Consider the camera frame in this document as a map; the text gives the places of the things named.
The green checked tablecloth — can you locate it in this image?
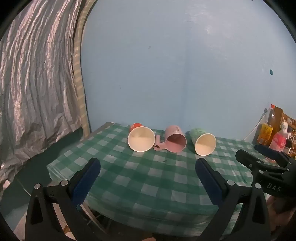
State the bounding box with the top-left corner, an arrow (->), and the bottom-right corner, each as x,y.
47,121 -> 279,237

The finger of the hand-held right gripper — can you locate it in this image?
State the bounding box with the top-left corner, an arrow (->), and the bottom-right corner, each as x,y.
254,144 -> 296,167
236,149 -> 290,184

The orange drink bottle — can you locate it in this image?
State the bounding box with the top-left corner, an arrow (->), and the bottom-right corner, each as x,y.
257,104 -> 277,146

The person's right hand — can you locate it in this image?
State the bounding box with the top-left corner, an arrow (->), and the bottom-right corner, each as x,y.
266,196 -> 296,241

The silver crinkled curtain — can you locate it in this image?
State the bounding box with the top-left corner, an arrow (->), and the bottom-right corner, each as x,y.
0,0 -> 86,186

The pink plastic cup with handle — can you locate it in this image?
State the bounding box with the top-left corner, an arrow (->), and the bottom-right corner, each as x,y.
154,125 -> 187,153

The white cable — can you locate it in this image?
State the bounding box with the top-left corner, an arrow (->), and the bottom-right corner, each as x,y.
243,108 -> 271,141

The red paper cup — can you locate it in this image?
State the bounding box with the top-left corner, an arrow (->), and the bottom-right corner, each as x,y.
127,123 -> 156,153

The pink label plastic bottle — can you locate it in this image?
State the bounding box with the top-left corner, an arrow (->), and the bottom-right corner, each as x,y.
269,122 -> 290,152

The wooden rack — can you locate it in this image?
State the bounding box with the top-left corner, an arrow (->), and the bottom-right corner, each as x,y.
275,108 -> 296,158

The green paper cup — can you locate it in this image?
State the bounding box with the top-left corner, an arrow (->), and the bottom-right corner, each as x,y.
189,127 -> 217,156

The striped cloth edge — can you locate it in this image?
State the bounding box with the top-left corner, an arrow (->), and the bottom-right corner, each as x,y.
73,0 -> 98,138

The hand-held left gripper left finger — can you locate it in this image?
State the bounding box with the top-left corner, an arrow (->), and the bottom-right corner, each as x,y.
25,158 -> 101,241

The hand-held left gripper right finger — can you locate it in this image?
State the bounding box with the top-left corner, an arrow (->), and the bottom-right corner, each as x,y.
195,158 -> 271,241

